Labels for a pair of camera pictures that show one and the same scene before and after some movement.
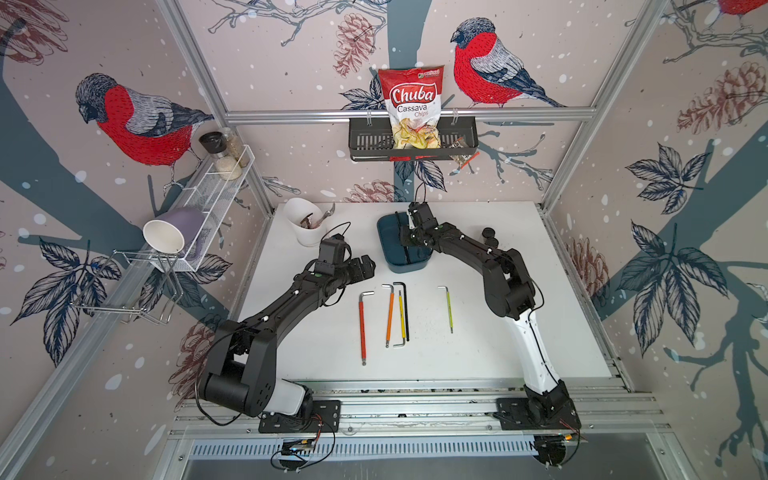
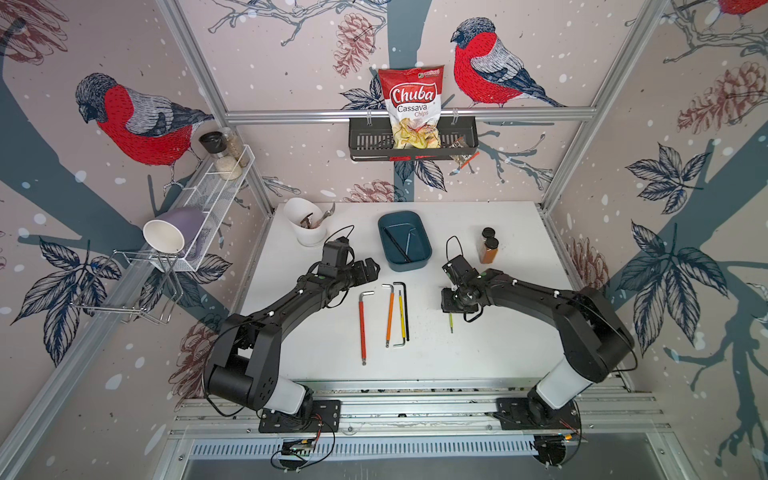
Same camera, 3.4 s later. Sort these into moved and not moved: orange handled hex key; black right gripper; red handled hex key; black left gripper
Moved: black right gripper
Not moved: orange handled hex key; black left gripper; red handled hex key
